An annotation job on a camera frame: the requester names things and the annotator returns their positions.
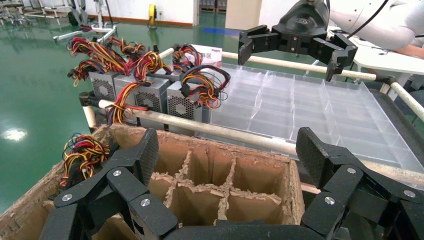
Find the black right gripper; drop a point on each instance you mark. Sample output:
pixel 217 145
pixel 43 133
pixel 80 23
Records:
pixel 303 23

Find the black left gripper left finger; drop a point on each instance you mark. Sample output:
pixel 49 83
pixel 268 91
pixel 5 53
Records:
pixel 126 179

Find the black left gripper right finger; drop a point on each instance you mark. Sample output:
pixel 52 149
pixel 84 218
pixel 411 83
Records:
pixel 341 179

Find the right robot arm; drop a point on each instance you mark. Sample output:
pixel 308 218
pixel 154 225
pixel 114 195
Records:
pixel 397 23

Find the bare person forearm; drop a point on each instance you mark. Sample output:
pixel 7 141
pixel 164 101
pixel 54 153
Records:
pixel 412 52

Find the clear plastic divider tray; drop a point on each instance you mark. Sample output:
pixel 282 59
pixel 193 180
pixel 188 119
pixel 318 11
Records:
pixel 298 99

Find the white label sign card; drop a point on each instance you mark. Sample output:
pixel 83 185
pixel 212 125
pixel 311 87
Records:
pixel 212 54

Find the brown cardboard divider box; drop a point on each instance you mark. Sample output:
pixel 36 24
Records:
pixel 255 172

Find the white wheeled stand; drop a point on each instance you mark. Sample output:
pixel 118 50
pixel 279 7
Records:
pixel 104 30

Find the white pipe cart frame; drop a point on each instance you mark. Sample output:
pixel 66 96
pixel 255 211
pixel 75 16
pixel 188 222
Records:
pixel 215 130

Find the metal frame workbench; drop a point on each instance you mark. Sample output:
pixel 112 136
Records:
pixel 13 10

